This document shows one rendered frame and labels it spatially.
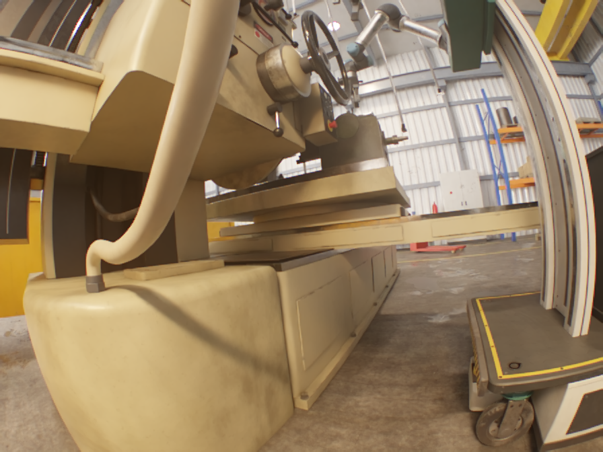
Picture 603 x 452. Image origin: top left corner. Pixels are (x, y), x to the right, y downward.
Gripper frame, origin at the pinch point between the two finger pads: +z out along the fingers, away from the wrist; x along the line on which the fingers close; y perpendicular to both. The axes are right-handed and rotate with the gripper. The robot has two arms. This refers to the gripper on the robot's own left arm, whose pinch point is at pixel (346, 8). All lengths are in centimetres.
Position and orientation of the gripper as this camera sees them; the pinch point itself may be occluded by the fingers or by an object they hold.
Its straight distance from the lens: 104.7
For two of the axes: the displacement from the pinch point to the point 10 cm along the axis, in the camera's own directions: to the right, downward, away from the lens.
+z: -1.4, 9.4, 3.1
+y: -7.6, -3.0, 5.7
